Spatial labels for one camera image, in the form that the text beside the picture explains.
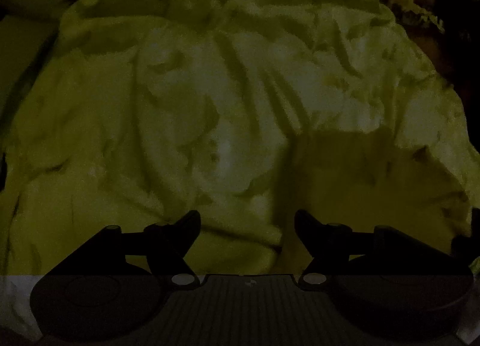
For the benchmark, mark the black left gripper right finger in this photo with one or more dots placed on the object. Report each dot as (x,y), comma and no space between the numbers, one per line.
(330,246)

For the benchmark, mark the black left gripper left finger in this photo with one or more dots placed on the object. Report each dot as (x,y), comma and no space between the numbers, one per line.
(163,246)

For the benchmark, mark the light floral crumpled duvet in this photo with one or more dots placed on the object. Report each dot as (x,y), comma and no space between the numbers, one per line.
(151,108)

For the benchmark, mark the small tan garment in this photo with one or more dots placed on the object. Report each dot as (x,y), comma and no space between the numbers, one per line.
(364,180)

